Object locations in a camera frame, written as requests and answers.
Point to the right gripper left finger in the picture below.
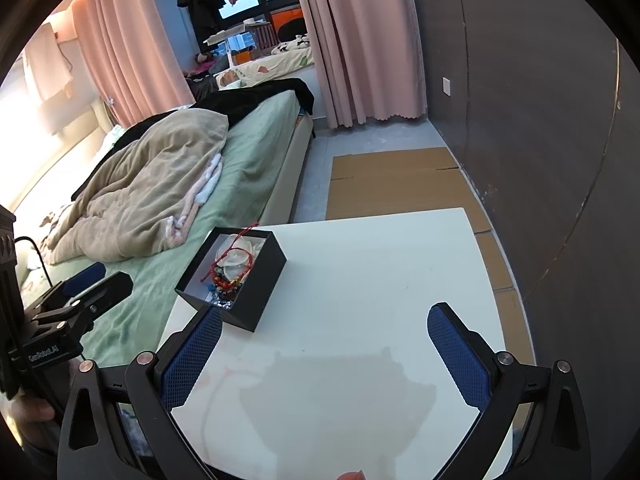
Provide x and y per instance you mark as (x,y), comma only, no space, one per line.
(118,424)

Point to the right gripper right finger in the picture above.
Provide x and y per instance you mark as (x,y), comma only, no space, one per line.
(554,442)

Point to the clear jade bangle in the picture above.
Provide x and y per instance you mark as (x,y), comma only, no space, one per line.
(234,264)

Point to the black jewelry box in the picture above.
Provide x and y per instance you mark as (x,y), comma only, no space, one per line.
(242,301)

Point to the person left hand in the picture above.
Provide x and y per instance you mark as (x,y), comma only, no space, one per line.
(31,416)

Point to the beige blanket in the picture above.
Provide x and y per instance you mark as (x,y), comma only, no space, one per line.
(145,198)

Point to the white side table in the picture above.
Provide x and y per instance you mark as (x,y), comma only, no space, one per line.
(340,374)

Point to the flattened cardboard on floor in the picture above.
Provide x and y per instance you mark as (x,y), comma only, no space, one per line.
(429,179)

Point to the bed with green sheet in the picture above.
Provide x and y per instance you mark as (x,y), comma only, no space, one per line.
(254,156)

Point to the pink curtain left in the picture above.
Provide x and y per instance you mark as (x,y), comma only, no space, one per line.
(129,58)

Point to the pink curtain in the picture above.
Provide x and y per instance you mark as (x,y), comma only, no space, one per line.
(129,58)
(368,57)

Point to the black clothing on bed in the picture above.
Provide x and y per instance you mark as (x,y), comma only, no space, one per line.
(250,102)

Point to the patterned cream cushion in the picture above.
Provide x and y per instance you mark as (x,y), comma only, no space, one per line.
(275,66)

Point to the pink curtain right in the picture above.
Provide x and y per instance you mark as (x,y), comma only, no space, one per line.
(368,57)

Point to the white wall switch plate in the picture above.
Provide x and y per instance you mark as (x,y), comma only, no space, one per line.
(446,86)

